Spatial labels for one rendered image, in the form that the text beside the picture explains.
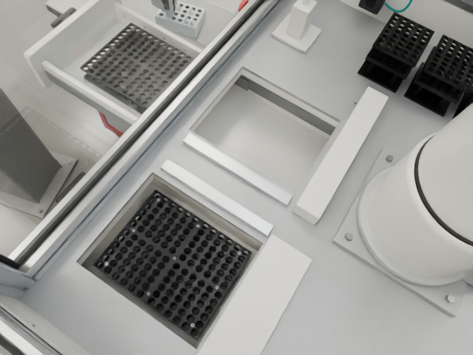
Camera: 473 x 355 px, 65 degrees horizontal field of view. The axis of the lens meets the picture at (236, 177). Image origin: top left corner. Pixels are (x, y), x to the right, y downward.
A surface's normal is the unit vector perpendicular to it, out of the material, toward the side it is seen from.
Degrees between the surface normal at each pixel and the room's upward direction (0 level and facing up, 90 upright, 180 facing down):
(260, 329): 0
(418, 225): 90
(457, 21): 90
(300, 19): 90
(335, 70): 0
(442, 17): 90
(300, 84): 0
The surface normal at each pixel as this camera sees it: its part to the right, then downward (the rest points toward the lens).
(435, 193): -0.96, 0.22
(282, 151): 0.08, -0.43
